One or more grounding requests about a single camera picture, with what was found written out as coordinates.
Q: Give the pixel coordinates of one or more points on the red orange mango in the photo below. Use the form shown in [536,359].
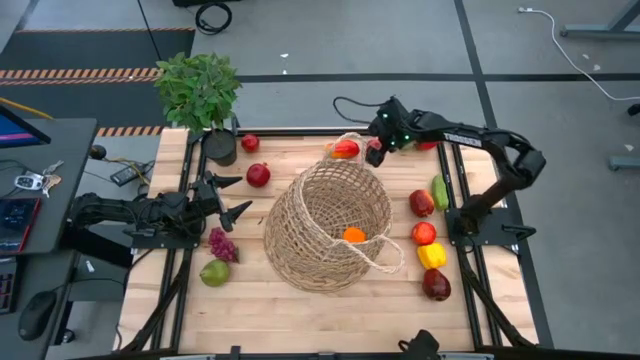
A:
[346,149]

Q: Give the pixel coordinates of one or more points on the black computer mouse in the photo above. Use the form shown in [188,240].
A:
[36,315]

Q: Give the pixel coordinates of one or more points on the green potted plant black pot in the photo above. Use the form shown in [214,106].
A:
[197,90]

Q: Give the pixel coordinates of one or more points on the black lumpy object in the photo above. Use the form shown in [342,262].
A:
[420,345]

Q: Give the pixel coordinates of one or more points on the grey metal stand foot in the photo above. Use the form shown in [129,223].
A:
[600,31]
[625,163]

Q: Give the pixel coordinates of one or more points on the orange citrus fruit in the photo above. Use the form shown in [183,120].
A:
[354,235]

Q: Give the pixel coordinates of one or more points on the bunch of keys with fob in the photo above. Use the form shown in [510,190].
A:
[30,181]

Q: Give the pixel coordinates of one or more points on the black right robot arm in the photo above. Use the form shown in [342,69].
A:
[500,145]

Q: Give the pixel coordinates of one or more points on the black aluminium rig frame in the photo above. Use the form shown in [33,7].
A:
[300,133]

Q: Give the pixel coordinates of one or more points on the black power adapter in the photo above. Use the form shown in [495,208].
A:
[126,174]

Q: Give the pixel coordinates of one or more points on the black caster wheel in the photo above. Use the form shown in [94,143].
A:
[635,109]

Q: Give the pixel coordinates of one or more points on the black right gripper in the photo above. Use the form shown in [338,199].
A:
[397,125]

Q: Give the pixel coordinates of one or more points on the tablet in red case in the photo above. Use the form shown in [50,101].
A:
[17,220]

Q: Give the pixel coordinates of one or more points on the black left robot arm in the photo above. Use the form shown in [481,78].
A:
[125,210]

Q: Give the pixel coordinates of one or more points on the small black round object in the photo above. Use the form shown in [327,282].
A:
[97,152]

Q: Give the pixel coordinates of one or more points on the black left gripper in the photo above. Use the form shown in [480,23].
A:
[205,200]

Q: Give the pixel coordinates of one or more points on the dark computer monitor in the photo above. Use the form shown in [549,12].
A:
[15,132]

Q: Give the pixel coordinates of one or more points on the green cucumber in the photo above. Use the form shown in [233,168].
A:
[440,192]

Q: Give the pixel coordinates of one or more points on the yellow bell pepper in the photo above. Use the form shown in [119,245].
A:
[432,256]

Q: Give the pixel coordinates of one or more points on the green pear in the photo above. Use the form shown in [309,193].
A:
[215,273]

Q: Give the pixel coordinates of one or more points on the red pomegranate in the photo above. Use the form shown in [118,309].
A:
[258,175]

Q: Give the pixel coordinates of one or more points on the red streaked apple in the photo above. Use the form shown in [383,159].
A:
[424,233]

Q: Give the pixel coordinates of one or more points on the small red apple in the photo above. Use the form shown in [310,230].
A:
[250,143]

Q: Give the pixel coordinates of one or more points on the black office desk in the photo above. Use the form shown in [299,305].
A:
[65,165]

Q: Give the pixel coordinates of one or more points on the dark red green apple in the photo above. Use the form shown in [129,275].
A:
[421,203]

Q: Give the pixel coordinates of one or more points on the black keyboard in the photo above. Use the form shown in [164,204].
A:
[6,290]

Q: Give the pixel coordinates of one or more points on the purple grape bunch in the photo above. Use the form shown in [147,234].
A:
[222,245]

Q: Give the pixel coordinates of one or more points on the dark red pear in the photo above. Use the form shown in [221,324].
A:
[436,285]

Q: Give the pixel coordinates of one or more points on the black hazard-striped floor mat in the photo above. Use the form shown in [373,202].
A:
[75,50]

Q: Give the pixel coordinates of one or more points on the round bright red fruit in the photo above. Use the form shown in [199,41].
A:
[428,146]

